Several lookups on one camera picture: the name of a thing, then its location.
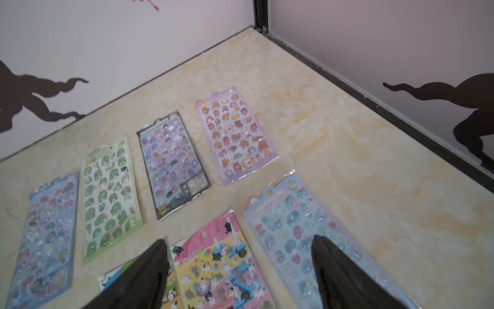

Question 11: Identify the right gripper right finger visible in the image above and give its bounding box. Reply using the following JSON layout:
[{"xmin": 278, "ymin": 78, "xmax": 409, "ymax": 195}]
[{"xmin": 311, "ymin": 235, "xmax": 405, "ymax": 308}]

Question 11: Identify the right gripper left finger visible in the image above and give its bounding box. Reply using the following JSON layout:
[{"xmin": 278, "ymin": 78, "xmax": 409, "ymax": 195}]
[{"xmin": 84, "ymin": 239, "xmax": 170, "ymax": 308}]

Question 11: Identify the panda sticker sheet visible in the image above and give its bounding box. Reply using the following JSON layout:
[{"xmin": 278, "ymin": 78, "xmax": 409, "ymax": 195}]
[{"xmin": 98, "ymin": 251, "xmax": 183, "ymax": 308}]

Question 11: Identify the pink cat sticker sheet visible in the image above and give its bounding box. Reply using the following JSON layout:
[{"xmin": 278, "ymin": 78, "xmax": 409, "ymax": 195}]
[{"xmin": 171, "ymin": 210, "xmax": 275, "ymax": 308}]

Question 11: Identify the green dinosaur sticker sheet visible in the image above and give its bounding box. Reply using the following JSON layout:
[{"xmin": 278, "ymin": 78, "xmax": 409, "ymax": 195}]
[{"xmin": 81, "ymin": 138, "xmax": 143, "ymax": 265}]

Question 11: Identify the light blue sticker sheet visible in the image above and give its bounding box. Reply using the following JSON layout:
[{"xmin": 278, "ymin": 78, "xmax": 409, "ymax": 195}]
[{"xmin": 244, "ymin": 174, "xmax": 417, "ymax": 308}]

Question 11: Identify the purple white sticker sheet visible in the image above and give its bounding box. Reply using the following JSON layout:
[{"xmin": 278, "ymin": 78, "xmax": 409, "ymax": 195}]
[{"xmin": 5, "ymin": 172, "xmax": 79, "ymax": 308}]

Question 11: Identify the dark purple sticker sheet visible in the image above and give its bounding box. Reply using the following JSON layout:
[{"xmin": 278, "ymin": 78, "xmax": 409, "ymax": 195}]
[{"xmin": 137, "ymin": 111, "xmax": 211, "ymax": 221}]

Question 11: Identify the lilac 3D animal sticker sheet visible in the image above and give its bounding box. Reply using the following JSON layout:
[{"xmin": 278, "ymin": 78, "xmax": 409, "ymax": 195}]
[{"xmin": 195, "ymin": 86, "xmax": 279, "ymax": 185}]

